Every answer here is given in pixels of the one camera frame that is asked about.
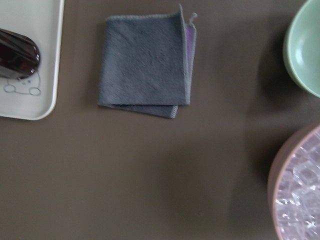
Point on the tea bottle taken out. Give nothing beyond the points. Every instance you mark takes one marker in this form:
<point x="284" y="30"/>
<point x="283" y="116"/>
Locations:
<point x="20" y="56"/>

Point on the dark grey folded cloth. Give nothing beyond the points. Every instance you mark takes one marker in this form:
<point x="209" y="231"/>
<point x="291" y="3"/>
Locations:
<point x="147" y="63"/>

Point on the white serving tray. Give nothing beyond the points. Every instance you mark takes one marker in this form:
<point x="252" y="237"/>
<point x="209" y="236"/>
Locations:
<point x="35" y="97"/>

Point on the pink bowl with ice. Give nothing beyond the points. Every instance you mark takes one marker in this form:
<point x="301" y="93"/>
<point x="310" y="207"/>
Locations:
<point x="293" y="186"/>

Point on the mint green bowl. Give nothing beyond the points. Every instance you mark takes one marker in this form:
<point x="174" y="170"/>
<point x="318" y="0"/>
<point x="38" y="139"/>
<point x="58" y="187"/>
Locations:
<point x="301" y="48"/>

